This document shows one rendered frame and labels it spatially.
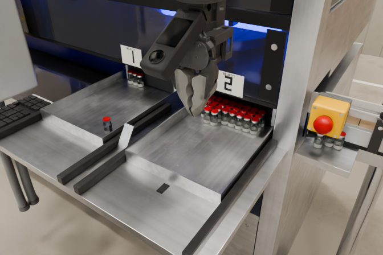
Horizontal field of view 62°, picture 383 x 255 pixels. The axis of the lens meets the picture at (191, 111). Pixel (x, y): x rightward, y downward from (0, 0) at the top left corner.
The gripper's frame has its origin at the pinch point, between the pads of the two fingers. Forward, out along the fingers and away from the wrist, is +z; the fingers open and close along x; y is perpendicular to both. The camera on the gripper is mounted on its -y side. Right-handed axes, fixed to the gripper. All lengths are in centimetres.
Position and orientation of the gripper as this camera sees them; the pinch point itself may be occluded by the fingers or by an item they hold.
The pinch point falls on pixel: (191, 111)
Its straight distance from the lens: 56.0
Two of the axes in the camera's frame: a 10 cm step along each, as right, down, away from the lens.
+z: 0.0, 8.6, 5.2
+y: 5.6, -4.3, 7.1
